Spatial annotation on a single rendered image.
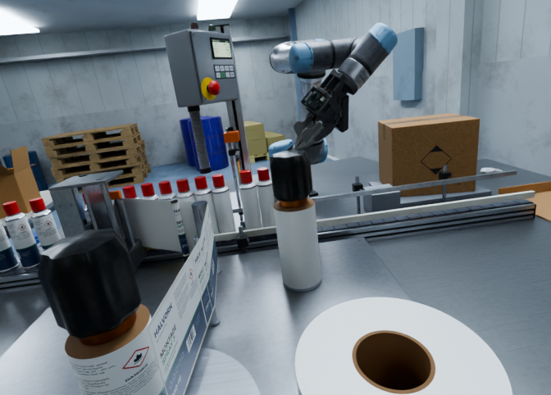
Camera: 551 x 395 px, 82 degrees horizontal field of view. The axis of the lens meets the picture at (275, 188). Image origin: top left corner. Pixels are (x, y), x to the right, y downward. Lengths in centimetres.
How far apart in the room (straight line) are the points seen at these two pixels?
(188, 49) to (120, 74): 668
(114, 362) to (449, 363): 34
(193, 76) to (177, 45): 9
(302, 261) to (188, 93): 55
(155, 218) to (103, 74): 681
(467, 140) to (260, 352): 104
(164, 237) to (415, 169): 91
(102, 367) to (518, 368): 61
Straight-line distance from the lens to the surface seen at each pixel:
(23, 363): 81
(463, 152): 135
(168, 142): 751
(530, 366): 72
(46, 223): 114
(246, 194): 94
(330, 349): 39
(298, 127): 85
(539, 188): 149
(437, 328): 43
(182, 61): 95
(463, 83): 319
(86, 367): 42
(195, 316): 56
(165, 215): 89
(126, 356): 41
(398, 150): 127
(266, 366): 59
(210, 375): 58
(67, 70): 781
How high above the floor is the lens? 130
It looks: 17 degrees down
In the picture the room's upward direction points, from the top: 7 degrees counter-clockwise
